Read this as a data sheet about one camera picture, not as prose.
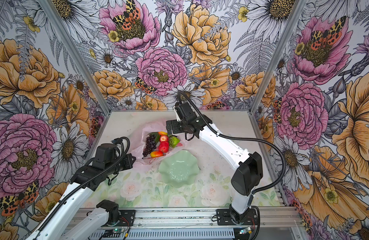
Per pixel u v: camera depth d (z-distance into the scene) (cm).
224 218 73
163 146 95
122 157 62
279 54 88
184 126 58
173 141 97
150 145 97
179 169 91
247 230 71
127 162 66
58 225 42
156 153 94
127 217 75
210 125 52
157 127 84
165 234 112
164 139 99
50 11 72
